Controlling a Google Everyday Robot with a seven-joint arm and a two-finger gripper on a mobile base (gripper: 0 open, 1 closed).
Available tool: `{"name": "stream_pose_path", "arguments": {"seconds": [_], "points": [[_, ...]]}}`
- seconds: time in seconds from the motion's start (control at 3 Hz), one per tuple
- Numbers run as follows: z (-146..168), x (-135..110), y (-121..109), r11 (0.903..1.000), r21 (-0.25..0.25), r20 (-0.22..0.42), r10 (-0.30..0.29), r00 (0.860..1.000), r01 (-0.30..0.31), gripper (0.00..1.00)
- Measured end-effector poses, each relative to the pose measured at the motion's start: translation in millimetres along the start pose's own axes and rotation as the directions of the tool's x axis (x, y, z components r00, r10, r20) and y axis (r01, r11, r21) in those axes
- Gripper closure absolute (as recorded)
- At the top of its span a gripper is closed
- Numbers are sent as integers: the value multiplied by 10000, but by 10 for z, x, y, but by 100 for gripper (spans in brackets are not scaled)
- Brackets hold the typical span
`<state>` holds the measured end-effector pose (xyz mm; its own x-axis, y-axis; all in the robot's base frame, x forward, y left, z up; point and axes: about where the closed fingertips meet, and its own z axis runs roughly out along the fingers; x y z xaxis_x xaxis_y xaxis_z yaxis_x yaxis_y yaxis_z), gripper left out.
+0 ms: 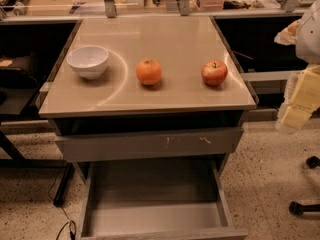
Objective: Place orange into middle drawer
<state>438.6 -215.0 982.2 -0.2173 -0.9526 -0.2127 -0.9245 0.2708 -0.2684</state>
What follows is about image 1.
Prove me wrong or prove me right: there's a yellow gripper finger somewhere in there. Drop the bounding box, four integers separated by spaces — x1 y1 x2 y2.
275 65 320 131

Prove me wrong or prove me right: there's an orange fruit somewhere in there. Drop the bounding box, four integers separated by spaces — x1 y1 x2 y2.
136 58 162 86

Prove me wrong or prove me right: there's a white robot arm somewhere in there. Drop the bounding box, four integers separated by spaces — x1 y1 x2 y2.
274 0 320 134

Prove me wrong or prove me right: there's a closed top drawer front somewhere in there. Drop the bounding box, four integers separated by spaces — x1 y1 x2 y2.
55 127 243 162

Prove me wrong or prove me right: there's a grey drawer cabinet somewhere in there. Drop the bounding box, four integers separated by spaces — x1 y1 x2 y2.
39 16 256 240

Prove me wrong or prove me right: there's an open middle drawer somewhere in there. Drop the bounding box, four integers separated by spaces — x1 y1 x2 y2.
77 157 248 240

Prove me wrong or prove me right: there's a red apple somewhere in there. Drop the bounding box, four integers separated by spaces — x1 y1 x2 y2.
201 60 228 87

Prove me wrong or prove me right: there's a black chair leg caster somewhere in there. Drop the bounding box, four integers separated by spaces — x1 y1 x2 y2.
289 201 320 216

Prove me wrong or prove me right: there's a white ceramic bowl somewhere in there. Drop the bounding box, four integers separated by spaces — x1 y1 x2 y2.
67 45 109 80

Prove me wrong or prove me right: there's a black desk leg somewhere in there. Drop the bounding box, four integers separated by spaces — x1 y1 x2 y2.
53 163 74 207

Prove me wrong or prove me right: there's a black floor cable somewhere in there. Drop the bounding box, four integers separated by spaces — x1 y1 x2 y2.
47 170 78 240

